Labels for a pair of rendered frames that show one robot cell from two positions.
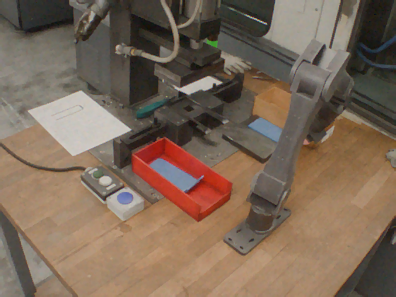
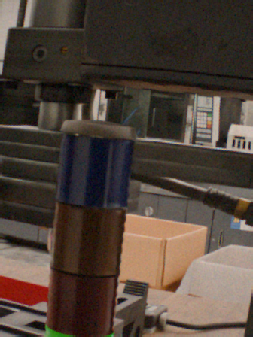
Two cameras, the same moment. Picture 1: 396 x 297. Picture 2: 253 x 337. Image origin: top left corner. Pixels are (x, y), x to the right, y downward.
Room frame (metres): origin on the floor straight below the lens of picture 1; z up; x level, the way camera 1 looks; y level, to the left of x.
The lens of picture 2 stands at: (1.73, -0.11, 1.20)
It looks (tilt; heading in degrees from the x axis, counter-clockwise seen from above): 4 degrees down; 161
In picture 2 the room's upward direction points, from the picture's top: 6 degrees clockwise
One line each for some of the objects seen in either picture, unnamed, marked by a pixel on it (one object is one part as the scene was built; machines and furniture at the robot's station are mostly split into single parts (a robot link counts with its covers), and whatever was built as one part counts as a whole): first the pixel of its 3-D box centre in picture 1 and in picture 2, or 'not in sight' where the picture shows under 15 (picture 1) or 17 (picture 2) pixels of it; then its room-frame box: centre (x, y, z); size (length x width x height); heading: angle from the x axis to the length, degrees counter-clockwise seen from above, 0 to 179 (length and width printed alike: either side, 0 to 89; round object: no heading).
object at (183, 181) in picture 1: (172, 173); not in sight; (0.86, 0.06, 0.92); 0.15 x 0.07 x 0.03; 57
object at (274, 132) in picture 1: (274, 129); not in sight; (1.10, -0.23, 0.93); 0.15 x 0.07 x 0.03; 53
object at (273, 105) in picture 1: (293, 116); not in sight; (1.19, -0.30, 0.93); 0.25 x 0.13 x 0.08; 50
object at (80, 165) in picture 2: not in sight; (94, 169); (1.38, -0.01, 1.17); 0.04 x 0.04 x 0.03
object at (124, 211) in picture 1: (125, 206); not in sight; (0.73, 0.16, 0.90); 0.07 x 0.07 x 0.06; 50
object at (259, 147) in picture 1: (259, 137); not in sight; (1.08, -0.18, 0.91); 0.17 x 0.16 x 0.02; 140
